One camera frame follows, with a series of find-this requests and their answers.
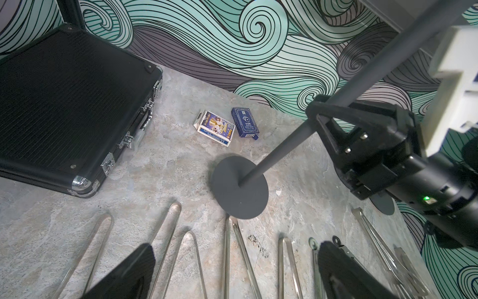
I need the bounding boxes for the grey utensil stand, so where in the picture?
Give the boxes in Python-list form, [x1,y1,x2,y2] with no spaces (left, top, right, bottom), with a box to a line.
[210,1,473,219]
[370,192,395,216]

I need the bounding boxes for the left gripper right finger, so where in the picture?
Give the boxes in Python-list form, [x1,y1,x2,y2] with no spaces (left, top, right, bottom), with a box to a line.
[318,241,396,299]

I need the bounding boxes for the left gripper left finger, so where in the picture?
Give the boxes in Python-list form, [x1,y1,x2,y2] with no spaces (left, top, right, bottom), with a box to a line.
[82,243,156,299]

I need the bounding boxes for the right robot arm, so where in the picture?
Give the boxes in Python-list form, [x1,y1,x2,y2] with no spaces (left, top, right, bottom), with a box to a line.
[306,99,478,250]

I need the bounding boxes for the green tipped tongs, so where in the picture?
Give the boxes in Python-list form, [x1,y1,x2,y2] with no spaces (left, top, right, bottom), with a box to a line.
[309,237,326,299]

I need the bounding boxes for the colourful card box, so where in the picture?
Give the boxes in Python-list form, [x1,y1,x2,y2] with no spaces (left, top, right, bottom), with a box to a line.
[194,110,236,147]

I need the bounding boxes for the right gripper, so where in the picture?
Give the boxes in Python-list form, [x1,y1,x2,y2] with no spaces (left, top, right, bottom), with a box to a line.
[306,95,478,209]

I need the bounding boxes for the steel tongs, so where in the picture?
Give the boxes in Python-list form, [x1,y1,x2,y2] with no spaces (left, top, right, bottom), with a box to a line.
[52,213,115,299]
[278,237,304,299]
[147,201,208,299]
[394,246,437,299]
[222,216,262,299]
[352,208,432,299]

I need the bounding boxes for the blue card box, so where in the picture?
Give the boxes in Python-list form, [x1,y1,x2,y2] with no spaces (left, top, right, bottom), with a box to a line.
[231,107,260,140]

